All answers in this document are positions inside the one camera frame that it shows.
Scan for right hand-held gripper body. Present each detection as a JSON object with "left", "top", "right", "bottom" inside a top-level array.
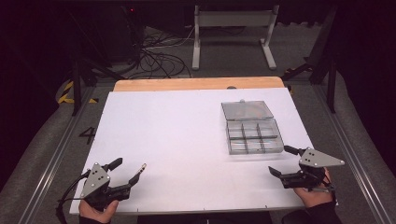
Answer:
[{"left": 280, "top": 147, "right": 346, "bottom": 191}]

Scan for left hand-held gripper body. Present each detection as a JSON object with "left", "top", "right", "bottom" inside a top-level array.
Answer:
[{"left": 81, "top": 161, "right": 131, "bottom": 211}]

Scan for clear plastic compartment box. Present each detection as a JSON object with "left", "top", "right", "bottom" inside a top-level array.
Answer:
[{"left": 220, "top": 99, "right": 285, "bottom": 156}]

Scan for person's left hand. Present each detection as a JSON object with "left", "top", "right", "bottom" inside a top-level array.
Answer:
[{"left": 78, "top": 200, "right": 120, "bottom": 224}]

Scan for person's right hand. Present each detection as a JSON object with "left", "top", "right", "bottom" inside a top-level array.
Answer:
[{"left": 293, "top": 168, "right": 337, "bottom": 209}]

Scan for white board sheet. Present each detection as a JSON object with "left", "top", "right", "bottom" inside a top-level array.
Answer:
[{"left": 69, "top": 87, "right": 314, "bottom": 216}]

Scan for yellow black floor tape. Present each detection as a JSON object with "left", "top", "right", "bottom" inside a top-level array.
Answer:
[{"left": 57, "top": 80, "right": 100, "bottom": 105}]

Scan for black tripod stand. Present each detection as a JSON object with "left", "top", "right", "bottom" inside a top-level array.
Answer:
[{"left": 66, "top": 12, "right": 125, "bottom": 117}]

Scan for black equipment with red light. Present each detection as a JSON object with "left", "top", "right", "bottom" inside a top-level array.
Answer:
[{"left": 120, "top": 5, "right": 148, "bottom": 63}]

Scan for white metal stand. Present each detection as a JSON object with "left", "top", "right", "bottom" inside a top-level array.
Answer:
[{"left": 191, "top": 4, "right": 280, "bottom": 71}]

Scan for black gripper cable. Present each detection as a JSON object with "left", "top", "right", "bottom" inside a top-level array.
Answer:
[{"left": 55, "top": 169, "right": 92, "bottom": 224}]

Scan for aluminium floor rail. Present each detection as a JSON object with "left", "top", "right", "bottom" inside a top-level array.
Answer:
[
  {"left": 18, "top": 86, "right": 96, "bottom": 224},
  {"left": 312, "top": 84, "right": 394, "bottom": 224}
]

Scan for black metal frame stand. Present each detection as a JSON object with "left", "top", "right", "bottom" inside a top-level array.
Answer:
[{"left": 279, "top": 6, "right": 340, "bottom": 115}]

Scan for tangle of black floor cables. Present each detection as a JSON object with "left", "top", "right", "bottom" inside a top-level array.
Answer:
[{"left": 125, "top": 26, "right": 193, "bottom": 80}]

